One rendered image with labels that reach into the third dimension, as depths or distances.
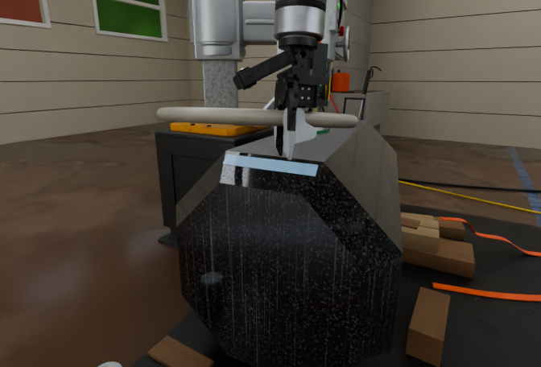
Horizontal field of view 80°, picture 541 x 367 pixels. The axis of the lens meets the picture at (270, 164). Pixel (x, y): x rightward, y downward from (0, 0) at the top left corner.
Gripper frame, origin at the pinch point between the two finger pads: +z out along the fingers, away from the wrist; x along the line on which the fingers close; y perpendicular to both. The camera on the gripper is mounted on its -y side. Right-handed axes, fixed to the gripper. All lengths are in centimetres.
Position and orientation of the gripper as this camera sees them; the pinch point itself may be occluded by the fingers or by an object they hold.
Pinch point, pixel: (281, 150)
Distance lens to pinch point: 60.5
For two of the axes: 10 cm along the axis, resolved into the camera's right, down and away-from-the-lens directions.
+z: -0.5, 9.9, 1.5
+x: -2.5, -1.6, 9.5
